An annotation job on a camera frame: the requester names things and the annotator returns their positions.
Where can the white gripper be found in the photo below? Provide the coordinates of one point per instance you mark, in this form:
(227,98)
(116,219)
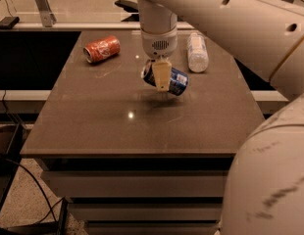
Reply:
(159,45)

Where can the blue pepsi can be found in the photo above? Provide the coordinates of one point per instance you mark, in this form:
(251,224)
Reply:
(178,80)

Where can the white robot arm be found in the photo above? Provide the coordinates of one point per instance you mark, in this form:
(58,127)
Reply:
(264,192)

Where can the orange soda can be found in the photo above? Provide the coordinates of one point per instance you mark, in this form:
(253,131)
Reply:
(102,49)

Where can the clear plastic water bottle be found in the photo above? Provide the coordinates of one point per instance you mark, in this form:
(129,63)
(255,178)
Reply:
(197,55)

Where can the black office chair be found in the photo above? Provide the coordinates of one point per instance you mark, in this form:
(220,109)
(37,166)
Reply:
(131,8)

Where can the grey drawer cabinet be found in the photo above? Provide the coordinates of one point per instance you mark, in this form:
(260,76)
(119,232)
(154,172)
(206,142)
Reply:
(131,160)

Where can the black device on ledge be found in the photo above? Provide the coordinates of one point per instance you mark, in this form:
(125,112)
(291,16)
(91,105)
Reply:
(9,22)

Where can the dark bin at left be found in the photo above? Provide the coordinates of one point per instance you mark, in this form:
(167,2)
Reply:
(11,141)

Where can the metal railing post left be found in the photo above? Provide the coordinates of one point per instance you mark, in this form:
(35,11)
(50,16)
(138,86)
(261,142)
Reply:
(47,17)

